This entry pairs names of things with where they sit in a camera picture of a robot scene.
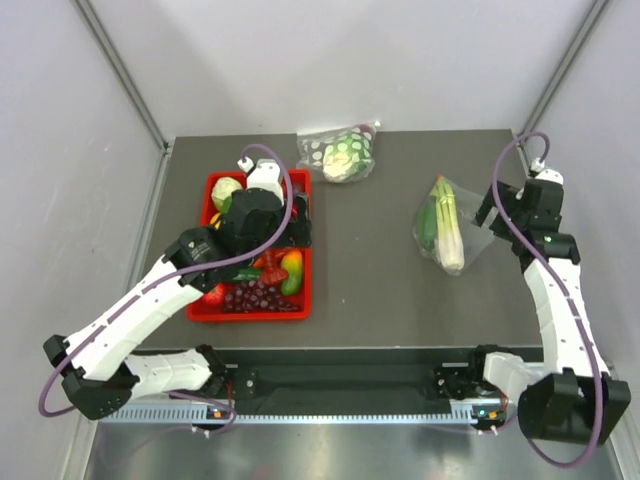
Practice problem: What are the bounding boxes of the clear orange zip bag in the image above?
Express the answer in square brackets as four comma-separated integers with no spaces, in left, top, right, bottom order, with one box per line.
[412,175,494,276]

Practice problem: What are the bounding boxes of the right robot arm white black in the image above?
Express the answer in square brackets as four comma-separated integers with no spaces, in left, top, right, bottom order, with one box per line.
[466,174,631,445]

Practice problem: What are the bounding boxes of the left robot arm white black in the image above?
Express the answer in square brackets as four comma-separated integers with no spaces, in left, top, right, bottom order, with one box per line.
[43,188,311,420]

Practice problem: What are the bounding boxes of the fake mango yellow green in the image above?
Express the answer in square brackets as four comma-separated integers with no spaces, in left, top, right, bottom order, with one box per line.
[280,250,304,296]

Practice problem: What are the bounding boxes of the fake orange yellow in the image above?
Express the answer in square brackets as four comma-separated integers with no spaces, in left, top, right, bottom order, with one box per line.
[209,212,221,226]

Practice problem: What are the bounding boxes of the fake white cauliflower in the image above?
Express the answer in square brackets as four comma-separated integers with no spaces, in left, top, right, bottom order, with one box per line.
[211,176,244,213]

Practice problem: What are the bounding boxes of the fake red lobster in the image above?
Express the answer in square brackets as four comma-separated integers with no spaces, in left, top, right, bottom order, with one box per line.
[253,248,288,285]

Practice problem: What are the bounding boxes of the fake celery stalk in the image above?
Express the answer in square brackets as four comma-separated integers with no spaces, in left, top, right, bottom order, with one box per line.
[431,176,465,272]

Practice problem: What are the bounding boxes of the fake green cucumber in tray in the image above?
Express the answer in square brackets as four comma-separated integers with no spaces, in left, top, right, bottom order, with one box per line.
[230,267,263,283]

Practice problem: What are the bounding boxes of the fake green cucumber in bag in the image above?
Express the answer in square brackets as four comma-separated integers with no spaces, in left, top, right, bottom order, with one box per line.
[416,200,437,253]

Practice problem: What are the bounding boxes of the fake purple grapes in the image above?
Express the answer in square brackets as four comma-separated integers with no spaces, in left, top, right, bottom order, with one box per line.
[221,281,301,313]

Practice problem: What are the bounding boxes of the fake cabbage in bag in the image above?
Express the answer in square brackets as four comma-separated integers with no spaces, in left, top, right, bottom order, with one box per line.
[322,129,374,183]

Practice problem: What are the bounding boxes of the clear bag with cabbage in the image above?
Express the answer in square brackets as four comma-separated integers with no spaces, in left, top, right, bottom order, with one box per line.
[297,121,381,184]

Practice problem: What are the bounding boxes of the fake red strawberry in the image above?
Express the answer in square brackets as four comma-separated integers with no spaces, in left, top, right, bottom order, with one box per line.
[201,284,226,307]

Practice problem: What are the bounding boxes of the red plastic tray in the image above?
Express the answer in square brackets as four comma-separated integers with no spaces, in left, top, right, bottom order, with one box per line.
[186,169,314,324]

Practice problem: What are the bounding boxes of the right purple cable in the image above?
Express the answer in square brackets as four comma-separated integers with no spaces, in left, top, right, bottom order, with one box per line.
[492,131,612,469]

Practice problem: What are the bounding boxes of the purple cable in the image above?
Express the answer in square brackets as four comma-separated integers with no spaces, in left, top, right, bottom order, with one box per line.
[38,143,294,417]
[492,131,612,469]

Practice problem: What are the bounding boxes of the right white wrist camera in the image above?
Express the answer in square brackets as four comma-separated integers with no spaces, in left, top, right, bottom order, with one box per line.
[528,157,564,185]

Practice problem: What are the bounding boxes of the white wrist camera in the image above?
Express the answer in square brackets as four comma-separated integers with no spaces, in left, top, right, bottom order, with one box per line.
[528,157,564,185]
[237,156,284,202]

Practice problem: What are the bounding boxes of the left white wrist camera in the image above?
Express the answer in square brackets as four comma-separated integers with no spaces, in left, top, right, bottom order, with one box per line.
[237,156,284,202]

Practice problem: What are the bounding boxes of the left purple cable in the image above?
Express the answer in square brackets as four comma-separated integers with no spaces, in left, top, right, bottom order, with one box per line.
[38,143,294,417]

